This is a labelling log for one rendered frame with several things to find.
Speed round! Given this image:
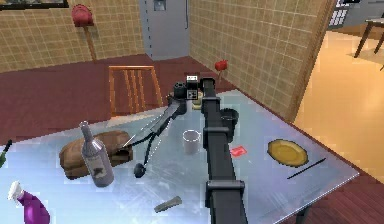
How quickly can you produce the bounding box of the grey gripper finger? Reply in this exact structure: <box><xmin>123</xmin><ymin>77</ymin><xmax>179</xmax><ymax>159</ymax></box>
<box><xmin>133</xmin><ymin>115</ymin><xmax>175</xmax><ymax>179</ymax></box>
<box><xmin>120</xmin><ymin>101</ymin><xmax>183</xmax><ymax>150</ymax></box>

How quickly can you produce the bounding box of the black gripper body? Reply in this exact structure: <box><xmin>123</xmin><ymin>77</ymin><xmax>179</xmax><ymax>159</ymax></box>
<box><xmin>166</xmin><ymin>81</ymin><xmax>188</xmax><ymax>115</ymax></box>

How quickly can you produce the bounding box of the white mug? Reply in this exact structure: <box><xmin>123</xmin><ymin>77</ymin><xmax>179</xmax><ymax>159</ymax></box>
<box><xmin>182</xmin><ymin>129</ymin><xmax>202</xmax><ymax>156</ymax></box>

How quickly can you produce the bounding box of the pale yellow round object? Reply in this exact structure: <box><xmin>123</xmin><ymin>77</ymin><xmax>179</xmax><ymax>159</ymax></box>
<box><xmin>191</xmin><ymin>95</ymin><xmax>205</xmax><ymax>111</ymax></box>

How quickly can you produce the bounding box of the orange wooden chair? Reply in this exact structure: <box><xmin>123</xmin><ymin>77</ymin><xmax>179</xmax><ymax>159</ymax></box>
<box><xmin>108</xmin><ymin>64</ymin><xmax>165</xmax><ymax>118</ymax></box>

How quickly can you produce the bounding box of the glass top table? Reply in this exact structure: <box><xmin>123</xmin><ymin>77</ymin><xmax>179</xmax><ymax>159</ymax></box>
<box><xmin>0</xmin><ymin>89</ymin><xmax>361</xmax><ymax>224</ymax></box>

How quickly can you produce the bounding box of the grey wine bottle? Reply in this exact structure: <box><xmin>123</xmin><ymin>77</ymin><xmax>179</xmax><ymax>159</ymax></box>
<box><xmin>78</xmin><ymin>120</ymin><xmax>115</xmax><ymax>189</ymax></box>

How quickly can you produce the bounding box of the black cup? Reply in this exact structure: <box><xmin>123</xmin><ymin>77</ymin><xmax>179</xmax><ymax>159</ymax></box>
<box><xmin>219</xmin><ymin>107</ymin><xmax>240</xmax><ymax>142</ymax></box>

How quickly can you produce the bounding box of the grey oblong shaker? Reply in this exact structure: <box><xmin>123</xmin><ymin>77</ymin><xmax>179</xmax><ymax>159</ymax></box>
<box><xmin>153</xmin><ymin>195</ymin><xmax>184</xmax><ymax>214</ymax></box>

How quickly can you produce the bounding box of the brown bread loaf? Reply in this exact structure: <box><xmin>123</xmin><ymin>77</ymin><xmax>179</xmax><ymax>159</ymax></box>
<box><xmin>58</xmin><ymin>130</ymin><xmax>134</xmax><ymax>181</ymax></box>

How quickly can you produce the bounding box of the red card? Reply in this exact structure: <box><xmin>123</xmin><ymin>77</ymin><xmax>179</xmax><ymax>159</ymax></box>
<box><xmin>229</xmin><ymin>145</ymin><xmax>249</xmax><ymax>159</ymax></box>

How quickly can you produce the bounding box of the yellow plate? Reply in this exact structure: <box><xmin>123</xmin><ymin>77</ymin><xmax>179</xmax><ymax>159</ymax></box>
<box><xmin>266</xmin><ymin>138</ymin><xmax>310</xmax><ymax>169</ymax></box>

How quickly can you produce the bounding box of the purple spray bottle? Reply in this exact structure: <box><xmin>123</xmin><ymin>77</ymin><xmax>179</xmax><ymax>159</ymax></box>
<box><xmin>7</xmin><ymin>180</ymin><xmax>51</xmax><ymax>224</ymax></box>

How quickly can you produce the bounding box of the green bottle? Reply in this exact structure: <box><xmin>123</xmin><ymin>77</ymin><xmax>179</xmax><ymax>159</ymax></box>
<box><xmin>0</xmin><ymin>139</ymin><xmax>14</xmax><ymax>170</ymax></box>

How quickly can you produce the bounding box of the black pencil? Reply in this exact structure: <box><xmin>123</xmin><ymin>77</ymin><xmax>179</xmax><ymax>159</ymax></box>
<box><xmin>286</xmin><ymin>157</ymin><xmax>327</xmax><ymax>181</ymax></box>

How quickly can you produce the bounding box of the dark framed picture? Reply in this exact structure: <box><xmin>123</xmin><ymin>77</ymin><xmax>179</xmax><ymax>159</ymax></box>
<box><xmin>0</xmin><ymin>0</ymin><xmax>70</xmax><ymax>11</ymax></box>

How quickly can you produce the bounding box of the grey cabinet with white grid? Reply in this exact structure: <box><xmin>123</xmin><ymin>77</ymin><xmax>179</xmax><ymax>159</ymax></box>
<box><xmin>327</xmin><ymin>0</ymin><xmax>384</xmax><ymax>32</ymax></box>

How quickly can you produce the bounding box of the dark wooden table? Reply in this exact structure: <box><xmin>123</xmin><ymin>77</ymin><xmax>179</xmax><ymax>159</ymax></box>
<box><xmin>353</xmin><ymin>17</ymin><xmax>384</xmax><ymax>60</ymax></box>

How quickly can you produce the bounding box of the small red lump on post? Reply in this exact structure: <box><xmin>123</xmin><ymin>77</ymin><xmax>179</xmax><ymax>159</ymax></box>
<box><xmin>214</xmin><ymin>59</ymin><xmax>230</xmax><ymax>84</ymax></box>

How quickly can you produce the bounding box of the large red lump on post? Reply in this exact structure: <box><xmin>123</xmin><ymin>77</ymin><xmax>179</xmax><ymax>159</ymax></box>
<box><xmin>71</xmin><ymin>3</ymin><xmax>98</xmax><ymax>62</ymax></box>

